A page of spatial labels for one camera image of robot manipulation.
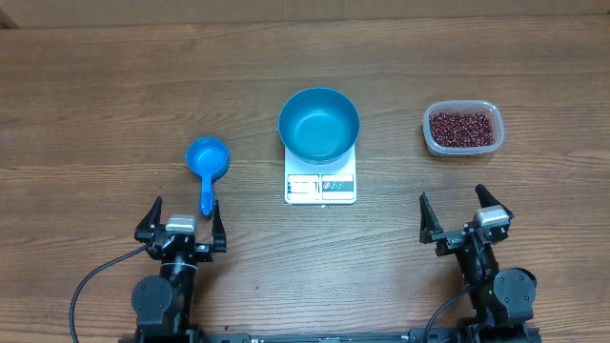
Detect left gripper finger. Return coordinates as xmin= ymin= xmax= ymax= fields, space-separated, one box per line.
xmin=134 ymin=196 xmax=163 ymax=242
xmin=211 ymin=200 xmax=227 ymax=252

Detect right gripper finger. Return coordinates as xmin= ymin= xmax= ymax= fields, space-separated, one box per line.
xmin=419 ymin=192 xmax=443 ymax=244
xmin=475 ymin=184 xmax=515 ymax=219

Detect red beans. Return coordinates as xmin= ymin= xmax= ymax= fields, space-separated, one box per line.
xmin=429 ymin=112 xmax=494 ymax=148

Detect blue plastic measuring scoop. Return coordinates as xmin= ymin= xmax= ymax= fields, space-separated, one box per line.
xmin=185 ymin=136 xmax=230 ymax=216

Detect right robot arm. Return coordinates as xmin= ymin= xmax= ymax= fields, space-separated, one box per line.
xmin=419 ymin=184 xmax=541 ymax=343

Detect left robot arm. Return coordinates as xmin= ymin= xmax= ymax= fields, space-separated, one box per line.
xmin=132 ymin=197 xmax=227 ymax=343

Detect white digital kitchen scale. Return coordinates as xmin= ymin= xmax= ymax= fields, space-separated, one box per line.
xmin=284 ymin=146 xmax=357 ymax=206

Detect teal blue bowl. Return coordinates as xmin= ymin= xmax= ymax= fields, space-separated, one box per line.
xmin=278 ymin=87 xmax=361 ymax=165

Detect clear plastic food container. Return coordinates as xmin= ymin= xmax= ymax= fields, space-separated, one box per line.
xmin=422 ymin=100 xmax=505 ymax=157

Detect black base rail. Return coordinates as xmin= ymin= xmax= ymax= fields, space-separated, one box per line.
xmin=118 ymin=328 xmax=542 ymax=343

